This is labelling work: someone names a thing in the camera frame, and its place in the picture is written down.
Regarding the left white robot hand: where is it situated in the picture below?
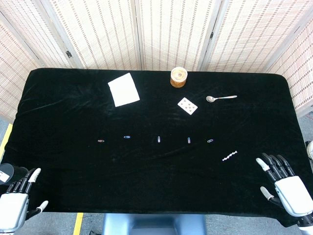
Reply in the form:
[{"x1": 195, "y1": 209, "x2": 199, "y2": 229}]
[{"x1": 0, "y1": 167, "x2": 49, "y2": 232}]

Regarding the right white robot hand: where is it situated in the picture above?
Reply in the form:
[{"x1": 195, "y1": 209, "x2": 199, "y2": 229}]
[{"x1": 256, "y1": 153, "x2": 310, "y2": 217}]

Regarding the small white chain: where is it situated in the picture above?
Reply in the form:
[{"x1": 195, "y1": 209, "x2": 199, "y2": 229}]
[{"x1": 222, "y1": 151, "x2": 238, "y2": 162}]

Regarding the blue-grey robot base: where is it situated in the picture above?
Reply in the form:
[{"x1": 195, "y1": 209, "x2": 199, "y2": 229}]
[{"x1": 102, "y1": 213, "x2": 207, "y2": 235}]

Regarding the black cylinder with white label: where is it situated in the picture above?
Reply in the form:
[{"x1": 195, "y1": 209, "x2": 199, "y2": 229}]
[{"x1": 0, "y1": 163, "x2": 29, "y2": 185}]

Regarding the yellow floor tape strip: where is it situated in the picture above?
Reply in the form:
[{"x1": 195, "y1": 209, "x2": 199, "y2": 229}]
[
  {"x1": 0, "y1": 123, "x2": 13, "y2": 157},
  {"x1": 73, "y1": 212, "x2": 84, "y2": 235}
]

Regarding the metal spoon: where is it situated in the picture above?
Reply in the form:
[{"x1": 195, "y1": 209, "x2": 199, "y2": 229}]
[{"x1": 206, "y1": 94, "x2": 238, "y2": 103}]

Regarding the black velvet tablecloth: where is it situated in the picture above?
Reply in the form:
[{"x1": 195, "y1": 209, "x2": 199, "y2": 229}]
[{"x1": 4, "y1": 68, "x2": 309, "y2": 228}]

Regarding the playing card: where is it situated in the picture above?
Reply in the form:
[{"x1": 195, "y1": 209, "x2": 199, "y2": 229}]
[{"x1": 177, "y1": 96, "x2": 198, "y2": 116}]

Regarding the white folded napkin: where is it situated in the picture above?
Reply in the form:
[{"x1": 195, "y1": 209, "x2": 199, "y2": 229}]
[{"x1": 107, "y1": 72, "x2": 141, "y2": 108}]

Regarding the round wooden container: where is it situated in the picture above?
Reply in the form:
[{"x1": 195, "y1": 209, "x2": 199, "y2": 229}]
[{"x1": 170, "y1": 67, "x2": 188, "y2": 88}]

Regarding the woven folding screen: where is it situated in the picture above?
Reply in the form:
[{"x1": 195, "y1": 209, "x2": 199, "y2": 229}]
[{"x1": 0, "y1": 0, "x2": 313, "y2": 123}]

